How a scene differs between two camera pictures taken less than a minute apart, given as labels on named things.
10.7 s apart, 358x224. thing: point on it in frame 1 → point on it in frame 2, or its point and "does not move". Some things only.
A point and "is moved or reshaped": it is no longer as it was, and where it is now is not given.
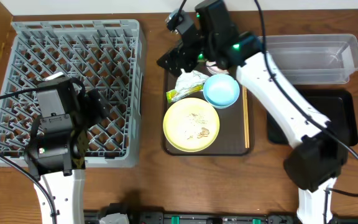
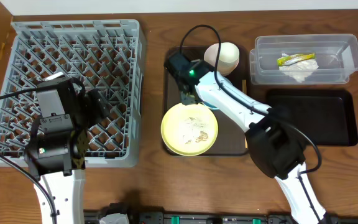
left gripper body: x=97 y=101 does not move
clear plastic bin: x=315 y=58 does not move
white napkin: x=188 y=79 is moved or reshaped
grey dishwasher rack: x=110 y=55 does not move
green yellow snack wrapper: x=173 y=95 → x=289 y=60
